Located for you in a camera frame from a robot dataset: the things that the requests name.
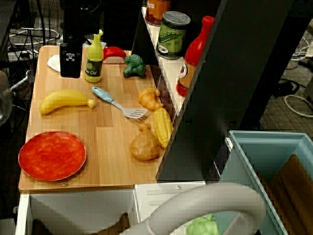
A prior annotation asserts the orange toy croissant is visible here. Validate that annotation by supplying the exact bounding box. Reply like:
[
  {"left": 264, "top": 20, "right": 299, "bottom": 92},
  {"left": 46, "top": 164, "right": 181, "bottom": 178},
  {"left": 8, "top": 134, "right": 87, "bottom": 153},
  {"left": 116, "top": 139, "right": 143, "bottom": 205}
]
[{"left": 138, "top": 87, "right": 165, "bottom": 112}]

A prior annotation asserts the blue-handled grey toy spatula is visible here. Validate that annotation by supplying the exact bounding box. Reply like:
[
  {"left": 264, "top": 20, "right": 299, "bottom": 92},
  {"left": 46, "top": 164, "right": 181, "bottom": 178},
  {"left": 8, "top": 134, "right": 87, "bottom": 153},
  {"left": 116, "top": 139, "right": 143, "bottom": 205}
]
[{"left": 91, "top": 86, "right": 149, "bottom": 120}]

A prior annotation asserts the red round plate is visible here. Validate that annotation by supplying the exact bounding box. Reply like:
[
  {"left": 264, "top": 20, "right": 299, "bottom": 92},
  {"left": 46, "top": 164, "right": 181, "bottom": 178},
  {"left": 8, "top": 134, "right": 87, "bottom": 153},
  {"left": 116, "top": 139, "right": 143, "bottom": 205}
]
[{"left": 18, "top": 131, "right": 87, "bottom": 182}]

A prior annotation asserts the red toy tuna sushi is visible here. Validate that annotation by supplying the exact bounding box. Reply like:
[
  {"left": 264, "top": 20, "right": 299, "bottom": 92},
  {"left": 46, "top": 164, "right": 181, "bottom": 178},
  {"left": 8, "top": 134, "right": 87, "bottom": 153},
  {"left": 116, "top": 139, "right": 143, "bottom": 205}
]
[{"left": 102, "top": 46, "right": 127, "bottom": 65}]

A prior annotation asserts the white toy sink cabinet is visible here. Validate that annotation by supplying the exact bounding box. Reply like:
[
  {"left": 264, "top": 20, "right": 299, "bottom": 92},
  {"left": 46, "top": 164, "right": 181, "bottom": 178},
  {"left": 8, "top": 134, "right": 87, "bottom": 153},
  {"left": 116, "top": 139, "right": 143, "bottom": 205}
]
[{"left": 15, "top": 182, "right": 221, "bottom": 235}]

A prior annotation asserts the red toy ketchup bottle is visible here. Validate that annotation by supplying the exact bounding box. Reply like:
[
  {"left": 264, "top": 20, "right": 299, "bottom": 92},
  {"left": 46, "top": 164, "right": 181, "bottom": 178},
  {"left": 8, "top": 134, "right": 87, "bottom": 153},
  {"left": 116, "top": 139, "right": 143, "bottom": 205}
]
[{"left": 176, "top": 16, "right": 215, "bottom": 97}]

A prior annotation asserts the orange toy bean can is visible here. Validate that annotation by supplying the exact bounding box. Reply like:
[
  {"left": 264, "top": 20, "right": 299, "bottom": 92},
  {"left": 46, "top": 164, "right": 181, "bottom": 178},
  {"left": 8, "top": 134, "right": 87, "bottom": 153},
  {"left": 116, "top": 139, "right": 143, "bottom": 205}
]
[{"left": 144, "top": 0, "right": 172, "bottom": 26}]

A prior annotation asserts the metal clamp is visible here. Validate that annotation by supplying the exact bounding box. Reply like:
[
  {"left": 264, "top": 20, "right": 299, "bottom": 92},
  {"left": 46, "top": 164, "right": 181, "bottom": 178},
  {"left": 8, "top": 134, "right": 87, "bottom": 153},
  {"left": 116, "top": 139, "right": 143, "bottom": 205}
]
[{"left": 9, "top": 70, "right": 35, "bottom": 92}]

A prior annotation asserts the white cable loop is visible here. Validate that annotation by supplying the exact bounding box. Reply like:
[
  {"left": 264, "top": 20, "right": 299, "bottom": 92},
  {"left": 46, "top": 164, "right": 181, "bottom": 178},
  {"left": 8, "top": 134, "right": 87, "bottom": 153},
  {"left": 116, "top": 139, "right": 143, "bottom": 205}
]
[{"left": 284, "top": 94, "right": 313, "bottom": 116}]

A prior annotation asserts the green toy pea can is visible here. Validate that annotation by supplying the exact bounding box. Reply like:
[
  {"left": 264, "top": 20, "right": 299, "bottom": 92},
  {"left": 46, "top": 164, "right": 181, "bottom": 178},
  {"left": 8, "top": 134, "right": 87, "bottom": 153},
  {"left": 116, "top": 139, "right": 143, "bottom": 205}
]
[{"left": 156, "top": 11, "right": 191, "bottom": 60}]

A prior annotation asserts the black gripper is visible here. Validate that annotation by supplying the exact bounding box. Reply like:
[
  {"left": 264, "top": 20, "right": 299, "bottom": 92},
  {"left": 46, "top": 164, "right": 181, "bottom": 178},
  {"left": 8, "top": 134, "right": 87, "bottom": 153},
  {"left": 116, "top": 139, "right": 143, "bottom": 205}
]
[{"left": 59, "top": 14, "right": 85, "bottom": 79}]

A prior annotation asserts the toy fried egg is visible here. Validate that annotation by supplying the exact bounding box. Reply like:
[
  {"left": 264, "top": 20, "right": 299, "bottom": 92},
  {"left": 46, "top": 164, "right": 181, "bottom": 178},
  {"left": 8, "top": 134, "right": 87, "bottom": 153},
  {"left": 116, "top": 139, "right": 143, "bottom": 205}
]
[{"left": 47, "top": 54, "right": 62, "bottom": 73}]

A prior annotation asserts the brown toy chicken drumstick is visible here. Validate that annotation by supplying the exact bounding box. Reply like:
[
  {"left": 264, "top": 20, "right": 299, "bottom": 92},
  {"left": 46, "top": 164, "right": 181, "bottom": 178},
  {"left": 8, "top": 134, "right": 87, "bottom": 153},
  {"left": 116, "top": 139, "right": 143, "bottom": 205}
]
[{"left": 129, "top": 123, "right": 161, "bottom": 161}]

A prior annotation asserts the green toy broccoli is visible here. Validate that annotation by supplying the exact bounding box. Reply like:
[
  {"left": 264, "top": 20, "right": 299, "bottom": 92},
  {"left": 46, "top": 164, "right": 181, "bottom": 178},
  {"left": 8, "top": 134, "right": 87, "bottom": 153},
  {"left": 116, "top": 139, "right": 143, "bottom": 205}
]
[{"left": 122, "top": 54, "right": 147, "bottom": 78}]

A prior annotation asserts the blue plastic bin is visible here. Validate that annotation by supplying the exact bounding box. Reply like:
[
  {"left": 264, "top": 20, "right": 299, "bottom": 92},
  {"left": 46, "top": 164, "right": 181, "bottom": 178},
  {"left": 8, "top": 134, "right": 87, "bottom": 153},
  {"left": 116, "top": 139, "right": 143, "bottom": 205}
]
[{"left": 218, "top": 130, "right": 313, "bottom": 235}]

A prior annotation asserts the white power strip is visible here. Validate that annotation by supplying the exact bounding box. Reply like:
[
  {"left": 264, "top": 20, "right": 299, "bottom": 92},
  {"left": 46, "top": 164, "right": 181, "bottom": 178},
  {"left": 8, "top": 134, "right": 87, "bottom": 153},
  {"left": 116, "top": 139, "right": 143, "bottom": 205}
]
[{"left": 6, "top": 50, "right": 34, "bottom": 62}]

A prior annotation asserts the green toy oil bottle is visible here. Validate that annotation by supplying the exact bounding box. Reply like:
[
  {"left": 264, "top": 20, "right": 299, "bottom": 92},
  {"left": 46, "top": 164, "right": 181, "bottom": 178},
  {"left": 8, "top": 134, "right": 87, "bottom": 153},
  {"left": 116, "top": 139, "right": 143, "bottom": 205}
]
[{"left": 85, "top": 29, "right": 104, "bottom": 83}]

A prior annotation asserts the black toy kitchen shelf unit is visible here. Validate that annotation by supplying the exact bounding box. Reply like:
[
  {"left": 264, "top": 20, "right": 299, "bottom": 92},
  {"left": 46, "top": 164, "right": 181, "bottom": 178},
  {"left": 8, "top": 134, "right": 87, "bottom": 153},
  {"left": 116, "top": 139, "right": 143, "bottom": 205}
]
[{"left": 132, "top": 0, "right": 298, "bottom": 183}]

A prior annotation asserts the yellow toy corn cob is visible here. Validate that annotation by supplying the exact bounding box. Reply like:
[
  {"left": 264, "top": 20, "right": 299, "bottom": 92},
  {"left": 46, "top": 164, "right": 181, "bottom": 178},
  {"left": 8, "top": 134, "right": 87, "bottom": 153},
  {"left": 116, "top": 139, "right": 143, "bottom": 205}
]
[{"left": 153, "top": 108, "right": 174, "bottom": 149}]

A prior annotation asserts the yellow toy banana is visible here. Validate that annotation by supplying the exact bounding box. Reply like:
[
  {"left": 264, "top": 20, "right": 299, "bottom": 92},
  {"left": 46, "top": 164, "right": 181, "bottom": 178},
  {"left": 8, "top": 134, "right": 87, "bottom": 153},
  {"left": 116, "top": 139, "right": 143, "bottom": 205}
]
[{"left": 39, "top": 89, "right": 95, "bottom": 115}]

